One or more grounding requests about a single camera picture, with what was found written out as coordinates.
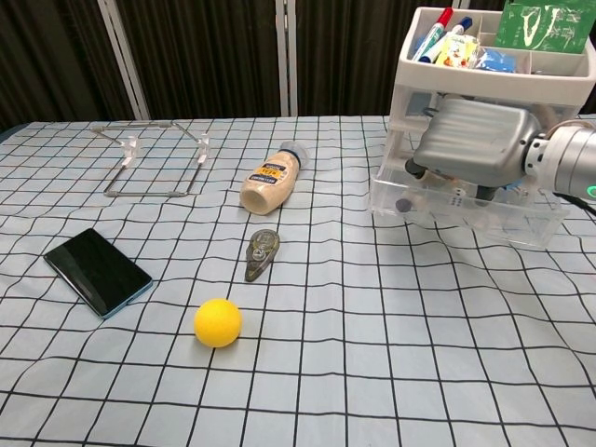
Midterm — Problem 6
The blue checked tablecloth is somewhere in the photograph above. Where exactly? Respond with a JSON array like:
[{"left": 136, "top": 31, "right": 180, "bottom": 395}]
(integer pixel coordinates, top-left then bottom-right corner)
[{"left": 0, "top": 115, "right": 596, "bottom": 447}]

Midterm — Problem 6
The blue cap whiteboard marker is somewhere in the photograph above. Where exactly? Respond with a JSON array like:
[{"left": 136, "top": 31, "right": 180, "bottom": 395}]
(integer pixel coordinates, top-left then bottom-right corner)
[{"left": 429, "top": 16, "right": 473, "bottom": 64}]

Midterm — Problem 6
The white desk organizer with drawers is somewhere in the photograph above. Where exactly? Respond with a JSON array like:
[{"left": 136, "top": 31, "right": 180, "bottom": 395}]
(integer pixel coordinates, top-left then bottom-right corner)
[{"left": 370, "top": 5, "right": 596, "bottom": 221}]

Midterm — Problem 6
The black folding screen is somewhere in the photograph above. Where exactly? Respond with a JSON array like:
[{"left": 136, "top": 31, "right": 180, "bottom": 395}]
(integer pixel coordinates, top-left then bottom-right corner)
[{"left": 0, "top": 0, "right": 596, "bottom": 134}]

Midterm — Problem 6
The blue rectangular block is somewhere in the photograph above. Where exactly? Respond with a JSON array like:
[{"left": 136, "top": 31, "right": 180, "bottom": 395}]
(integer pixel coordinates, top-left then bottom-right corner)
[{"left": 413, "top": 32, "right": 437, "bottom": 58}]

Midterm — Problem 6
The beige mayonnaise squeeze bottle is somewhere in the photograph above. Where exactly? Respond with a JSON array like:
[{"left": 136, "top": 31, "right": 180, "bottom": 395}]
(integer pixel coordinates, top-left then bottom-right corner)
[{"left": 239, "top": 141, "right": 312, "bottom": 217}]

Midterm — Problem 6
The blue plastic packet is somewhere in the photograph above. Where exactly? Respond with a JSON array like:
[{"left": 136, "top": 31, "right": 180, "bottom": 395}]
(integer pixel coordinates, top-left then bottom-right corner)
[{"left": 476, "top": 46, "right": 519, "bottom": 74}]

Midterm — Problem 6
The metal wire phone stand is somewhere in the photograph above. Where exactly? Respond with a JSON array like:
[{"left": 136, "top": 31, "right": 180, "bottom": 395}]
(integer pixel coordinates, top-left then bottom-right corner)
[{"left": 90, "top": 119, "right": 212, "bottom": 199}]

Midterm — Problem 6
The red cap whiteboard marker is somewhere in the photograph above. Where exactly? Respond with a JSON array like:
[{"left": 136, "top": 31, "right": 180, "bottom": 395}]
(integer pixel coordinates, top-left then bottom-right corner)
[{"left": 418, "top": 7, "right": 455, "bottom": 62}]

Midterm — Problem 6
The yellow foam ball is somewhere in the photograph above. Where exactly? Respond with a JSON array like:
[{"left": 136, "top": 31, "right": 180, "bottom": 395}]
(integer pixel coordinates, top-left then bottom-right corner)
[{"left": 194, "top": 297, "right": 244, "bottom": 349}]

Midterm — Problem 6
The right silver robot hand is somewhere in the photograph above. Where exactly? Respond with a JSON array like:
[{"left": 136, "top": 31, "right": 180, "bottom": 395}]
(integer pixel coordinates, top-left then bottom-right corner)
[{"left": 403, "top": 97, "right": 541, "bottom": 209}]

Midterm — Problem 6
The yellow snack packet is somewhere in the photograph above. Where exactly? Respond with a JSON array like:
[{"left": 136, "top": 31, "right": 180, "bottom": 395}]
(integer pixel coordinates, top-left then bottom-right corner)
[{"left": 439, "top": 34, "right": 481, "bottom": 69}]

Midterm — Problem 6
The black smartphone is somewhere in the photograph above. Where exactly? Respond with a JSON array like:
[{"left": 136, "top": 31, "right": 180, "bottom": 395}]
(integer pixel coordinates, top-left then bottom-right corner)
[{"left": 43, "top": 227, "right": 155, "bottom": 320}]

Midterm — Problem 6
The green tea packet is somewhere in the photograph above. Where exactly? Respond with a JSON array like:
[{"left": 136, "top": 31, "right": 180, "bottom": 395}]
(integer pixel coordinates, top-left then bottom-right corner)
[{"left": 494, "top": 1, "right": 590, "bottom": 55}]

